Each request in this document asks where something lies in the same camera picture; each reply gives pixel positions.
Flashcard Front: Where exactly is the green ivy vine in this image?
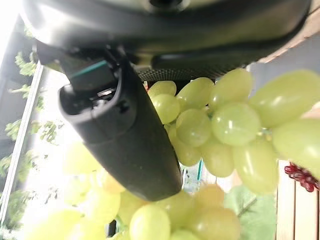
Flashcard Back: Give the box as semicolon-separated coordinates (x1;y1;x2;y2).
0;24;63;236

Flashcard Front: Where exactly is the green grape bunch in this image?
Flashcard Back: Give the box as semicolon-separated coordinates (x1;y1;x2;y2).
24;67;320;240

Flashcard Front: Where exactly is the green grape leaf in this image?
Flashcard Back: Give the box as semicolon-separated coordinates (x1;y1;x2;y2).
223;185;277;240

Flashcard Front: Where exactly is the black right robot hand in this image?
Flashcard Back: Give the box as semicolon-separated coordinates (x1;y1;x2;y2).
19;0;312;202

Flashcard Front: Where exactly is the wooden slat crate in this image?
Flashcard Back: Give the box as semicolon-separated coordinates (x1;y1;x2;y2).
276;159;320;240

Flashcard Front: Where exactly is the red grape bunch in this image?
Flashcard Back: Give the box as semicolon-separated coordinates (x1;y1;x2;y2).
284;162;320;193

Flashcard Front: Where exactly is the white window frame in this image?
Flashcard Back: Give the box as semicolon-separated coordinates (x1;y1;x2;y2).
0;61;45;223

